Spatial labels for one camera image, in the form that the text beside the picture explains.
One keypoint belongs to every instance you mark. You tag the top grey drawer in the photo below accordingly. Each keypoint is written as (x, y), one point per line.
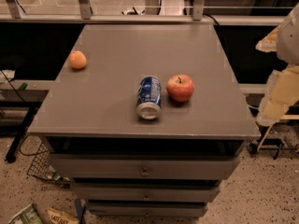
(95, 166)

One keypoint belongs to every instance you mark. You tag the wooden stand with wheels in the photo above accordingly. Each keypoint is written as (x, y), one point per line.
(268, 141)

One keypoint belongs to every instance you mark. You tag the orange fruit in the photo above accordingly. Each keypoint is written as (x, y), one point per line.
(77, 59)

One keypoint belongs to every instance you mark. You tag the black wire basket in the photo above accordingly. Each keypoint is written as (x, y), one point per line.
(43, 171)

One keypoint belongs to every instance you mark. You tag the metal railing frame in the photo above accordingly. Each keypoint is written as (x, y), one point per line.
(226, 12)

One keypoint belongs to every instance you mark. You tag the blue pepsi can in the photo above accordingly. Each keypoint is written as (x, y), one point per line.
(148, 101)

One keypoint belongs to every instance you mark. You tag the bottom grey drawer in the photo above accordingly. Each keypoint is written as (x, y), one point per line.
(149, 209)

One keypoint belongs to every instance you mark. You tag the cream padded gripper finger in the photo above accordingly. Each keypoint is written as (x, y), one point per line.
(282, 91)
(269, 42)

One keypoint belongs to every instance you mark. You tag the grey drawer cabinet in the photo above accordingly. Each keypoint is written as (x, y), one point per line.
(152, 125)

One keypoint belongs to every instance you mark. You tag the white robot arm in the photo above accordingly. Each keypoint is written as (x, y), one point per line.
(288, 38)

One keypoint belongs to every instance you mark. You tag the black table leg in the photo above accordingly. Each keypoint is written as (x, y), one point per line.
(21, 132)

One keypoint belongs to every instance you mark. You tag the green snack bag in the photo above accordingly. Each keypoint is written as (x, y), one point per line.
(28, 215)

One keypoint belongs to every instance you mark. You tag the yellow snack bag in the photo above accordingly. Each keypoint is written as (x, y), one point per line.
(61, 217)

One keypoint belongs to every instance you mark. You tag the middle grey drawer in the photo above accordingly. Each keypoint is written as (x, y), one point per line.
(150, 193)

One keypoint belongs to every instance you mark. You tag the grey drawer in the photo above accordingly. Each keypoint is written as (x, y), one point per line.
(95, 166)
(150, 193)
(149, 209)

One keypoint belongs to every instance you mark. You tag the red apple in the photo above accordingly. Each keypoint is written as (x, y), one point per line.
(180, 88)

